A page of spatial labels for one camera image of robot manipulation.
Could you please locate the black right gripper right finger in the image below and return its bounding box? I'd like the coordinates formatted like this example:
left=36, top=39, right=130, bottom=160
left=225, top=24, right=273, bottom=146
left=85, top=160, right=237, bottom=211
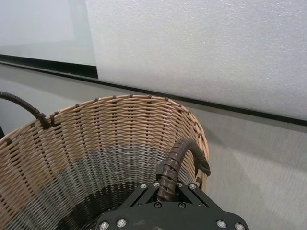
left=176, top=182, right=212, bottom=208

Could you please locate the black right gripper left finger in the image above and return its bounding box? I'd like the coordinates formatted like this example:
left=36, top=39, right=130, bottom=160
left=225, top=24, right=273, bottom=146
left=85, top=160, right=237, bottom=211
left=119, top=161, right=165, bottom=212

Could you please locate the tan grey woven laundry basket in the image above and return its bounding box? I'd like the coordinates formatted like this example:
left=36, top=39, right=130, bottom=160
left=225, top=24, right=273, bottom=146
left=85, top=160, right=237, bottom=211
left=0, top=92, right=212, bottom=230

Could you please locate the white foam board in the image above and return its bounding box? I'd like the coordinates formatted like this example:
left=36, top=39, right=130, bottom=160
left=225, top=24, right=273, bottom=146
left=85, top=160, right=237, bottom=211
left=85, top=0, right=307, bottom=122

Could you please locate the black wall rail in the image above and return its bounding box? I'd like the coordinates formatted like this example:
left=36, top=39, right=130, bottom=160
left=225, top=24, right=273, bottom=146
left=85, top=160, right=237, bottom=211
left=0, top=54, right=307, bottom=127

